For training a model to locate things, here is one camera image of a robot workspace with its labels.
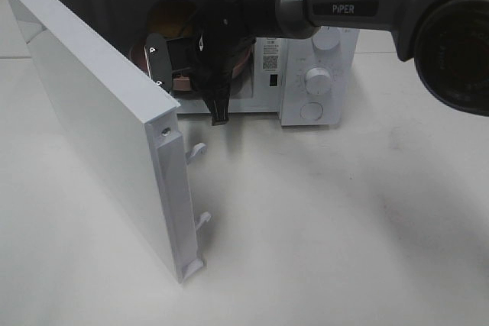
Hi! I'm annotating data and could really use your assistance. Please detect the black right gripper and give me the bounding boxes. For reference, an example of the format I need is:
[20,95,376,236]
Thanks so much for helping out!
[164,24,256,125]

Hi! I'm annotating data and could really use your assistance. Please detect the white microwave door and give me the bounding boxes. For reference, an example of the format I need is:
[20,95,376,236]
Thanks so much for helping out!
[8,0,210,282]

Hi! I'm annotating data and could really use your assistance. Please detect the pink plate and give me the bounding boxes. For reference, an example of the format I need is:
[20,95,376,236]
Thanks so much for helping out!
[128,39,253,94]

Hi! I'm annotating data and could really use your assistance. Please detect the round white door release button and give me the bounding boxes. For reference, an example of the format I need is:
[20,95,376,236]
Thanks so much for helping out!
[300,102,323,121]

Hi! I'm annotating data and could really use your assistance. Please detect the burger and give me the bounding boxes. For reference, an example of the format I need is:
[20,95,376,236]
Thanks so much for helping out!
[146,0,196,39]

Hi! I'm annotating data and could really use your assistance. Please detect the white microwave knob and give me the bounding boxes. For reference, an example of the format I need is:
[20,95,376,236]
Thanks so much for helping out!
[312,27,341,52]
[305,67,333,95]

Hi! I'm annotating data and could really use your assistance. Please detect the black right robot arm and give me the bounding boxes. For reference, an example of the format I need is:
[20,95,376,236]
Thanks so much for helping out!
[166,0,488,124]

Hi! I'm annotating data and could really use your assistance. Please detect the white warning label sticker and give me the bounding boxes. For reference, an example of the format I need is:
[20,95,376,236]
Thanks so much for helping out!
[261,37,283,72]

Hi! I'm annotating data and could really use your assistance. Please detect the white microwave oven body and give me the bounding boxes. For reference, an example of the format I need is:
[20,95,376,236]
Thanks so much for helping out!
[24,0,358,126]

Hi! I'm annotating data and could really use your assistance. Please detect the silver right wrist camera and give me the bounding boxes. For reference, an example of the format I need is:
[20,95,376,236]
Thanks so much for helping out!
[144,33,173,92]

